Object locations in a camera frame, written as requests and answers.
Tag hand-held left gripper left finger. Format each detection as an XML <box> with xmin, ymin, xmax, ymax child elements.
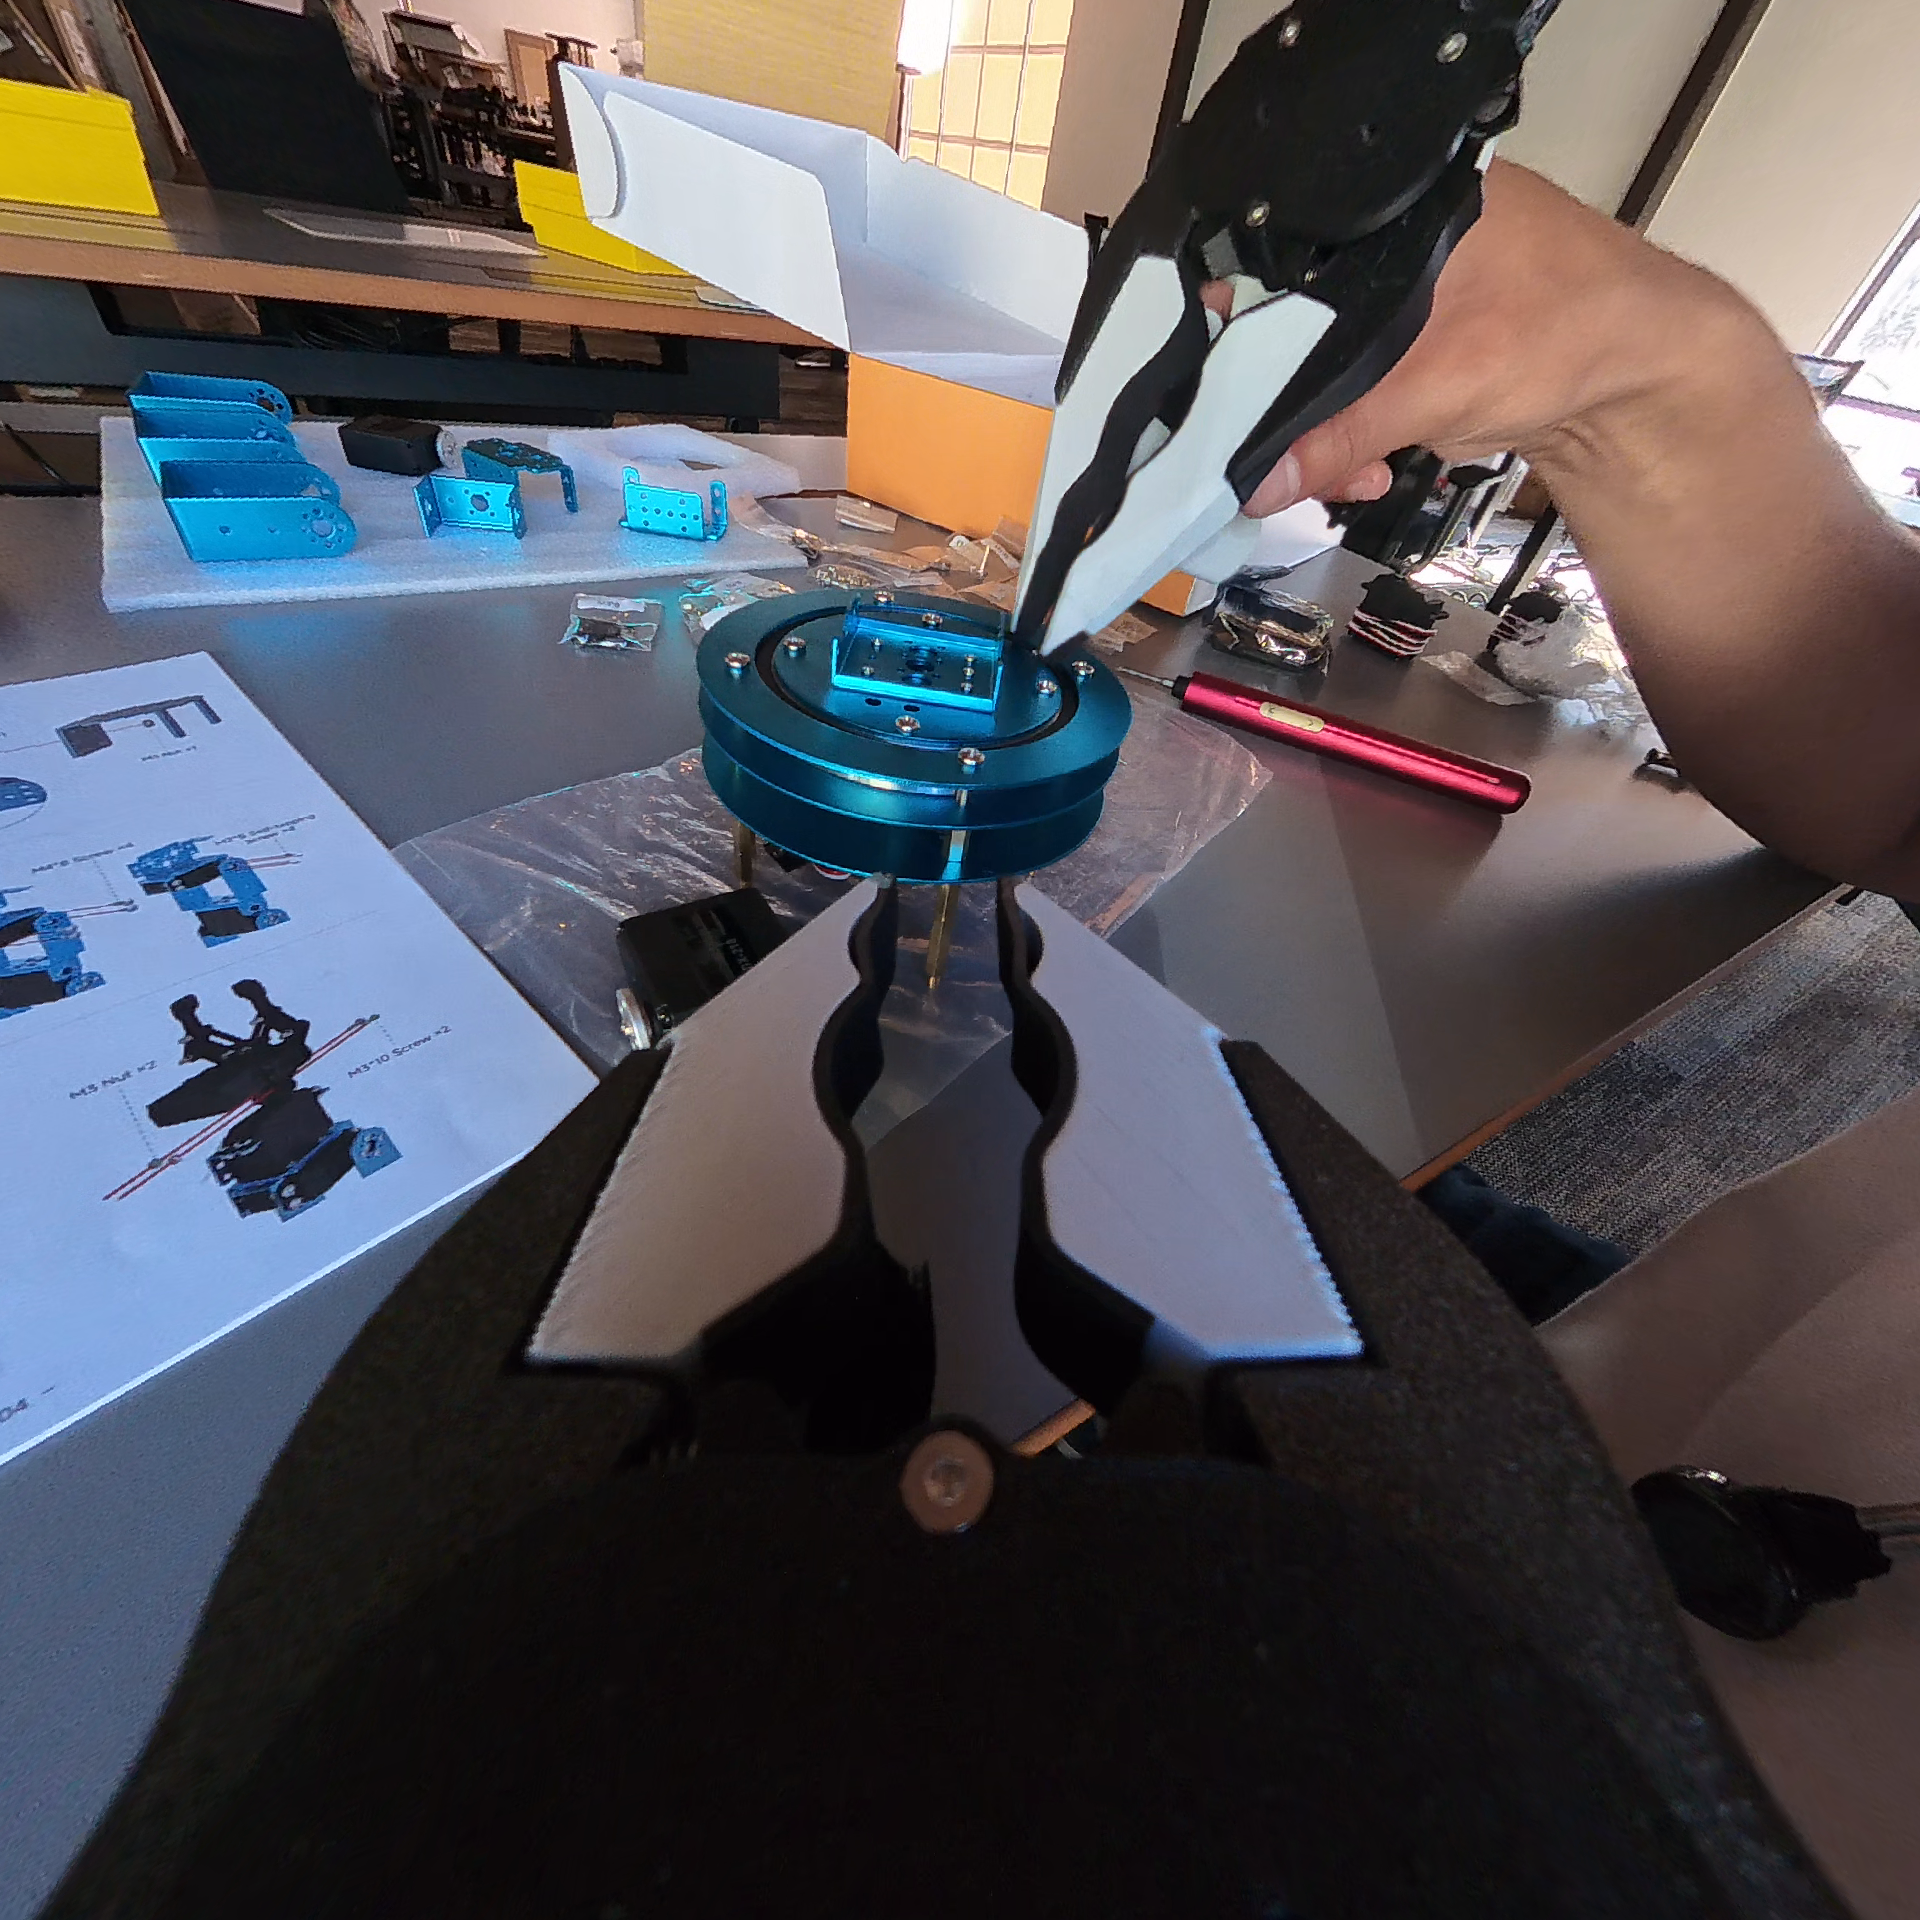
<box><xmin>525</xmin><ymin>879</ymin><xmax>893</xmax><ymax>1379</ymax></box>

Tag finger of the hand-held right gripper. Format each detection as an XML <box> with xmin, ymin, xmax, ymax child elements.
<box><xmin>1050</xmin><ymin>290</ymin><xmax>1347</xmax><ymax>656</ymax></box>
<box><xmin>1011</xmin><ymin>254</ymin><xmax>1222</xmax><ymax>649</ymax></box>

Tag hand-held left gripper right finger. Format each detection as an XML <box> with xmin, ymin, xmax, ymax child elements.
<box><xmin>994</xmin><ymin>882</ymin><xmax>1365</xmax><ymax>1372</ymax></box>

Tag black servo with round horn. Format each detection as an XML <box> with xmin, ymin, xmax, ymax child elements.
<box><xmin>613</xmin><ymin>884</ymin><xmax>797</xmax><ymax>1053</ymax></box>

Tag red screwdriver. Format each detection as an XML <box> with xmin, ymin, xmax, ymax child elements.
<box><xmin>1169</xmin><ymin>674</ymin><xmax>1535</xmax><ymax>818</ymax></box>

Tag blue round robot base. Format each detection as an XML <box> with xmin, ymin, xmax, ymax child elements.
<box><xmin>695</xmin><ymin>588</ymin><xmax>1133</xmax><ymax>993</ymax></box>

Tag dark grey desk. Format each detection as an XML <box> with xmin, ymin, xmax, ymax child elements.
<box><xmin>0</xmin><ymin>427</ymin><xmax>1860</xmax><ymax>1920</ymax></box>

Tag person's right hand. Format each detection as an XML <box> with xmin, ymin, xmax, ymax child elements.
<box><xmin>1198</xmin><ymin>156</ymin><xmax>1827</xmax><ymax>519</ymax></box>

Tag dark foil bag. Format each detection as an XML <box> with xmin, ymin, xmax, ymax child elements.
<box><xmin>1207</xmin><ymin>581</ymin><xmax>1337</xmax><ymax>674</ymax></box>

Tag orange cardboard box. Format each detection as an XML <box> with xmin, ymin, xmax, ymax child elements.
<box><xmin>555</xmin><ymin>58</ymin><xmax>1255</xmax><ymax>618</ymax></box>

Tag large clear plastic bag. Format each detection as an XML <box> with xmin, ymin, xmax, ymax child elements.
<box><xmin>391</xmin><ymin>695</ymin><xmax>1277</xmax><ymax>1082</ymax></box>

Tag crumpled clear plastic wrap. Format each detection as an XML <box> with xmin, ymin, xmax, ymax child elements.
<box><xmin>1498</xmin><ymin>615</ymin><xmax>1651</xmax><ymax>722</ymax></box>

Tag printed instruction manual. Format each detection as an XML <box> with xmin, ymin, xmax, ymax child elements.
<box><xmin>0</xmin><ymin>647</ymin><xmax>600</xmax><ymax>1474</ymax></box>

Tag group of small screw bags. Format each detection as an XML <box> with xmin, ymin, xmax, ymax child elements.
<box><xmin>563</xmin><ymin>504</ymin><xmax>1051</xmax><ymax>655</ymax></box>

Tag yellow box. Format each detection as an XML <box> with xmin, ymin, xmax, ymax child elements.
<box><xmin>513</xmin><ymin>156</ymin><xmax>708</xmax><ymax>277</ymax></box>
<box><xmin>0</xmin><ymin>79</ymin><xmax>159</xmax><ymax>219</ymax></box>

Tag white shirt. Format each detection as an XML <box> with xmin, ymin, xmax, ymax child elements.
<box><xmin>1546</xmin><ymin>1082</ymin><xmax>1920</xmax><ymax>1920</ymax></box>

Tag white foam sheet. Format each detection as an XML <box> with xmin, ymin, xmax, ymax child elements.
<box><xmin>97</xmin><ymin>411</ymin><xmax>813</xmax><ymax>615</ymax></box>

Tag white foam ring block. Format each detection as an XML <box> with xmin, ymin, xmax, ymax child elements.
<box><xmin>577</xmin><ymin>424</ymin><xmax>768</xmax><ymax>496</ymax></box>

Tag small blue angle bracket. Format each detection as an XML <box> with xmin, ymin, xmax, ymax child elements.
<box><xmin>415</xmin><ymin>473</ymin><xmax>530</xmax><ymax>542</ymax></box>

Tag large blue U bracket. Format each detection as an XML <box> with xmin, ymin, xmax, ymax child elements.
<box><xmin>128</xmin><ymin>374</ymin><xmax>295</xmax><ymax>427</ymax></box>
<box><xmin>156</xmin><ymin>456</ymin><xmax>361</xmax><ymax>566</ymax></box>
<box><xmin>130</xmin><ymin>406</ymin><xmax>301</xmax><ymax>468</ymax></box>

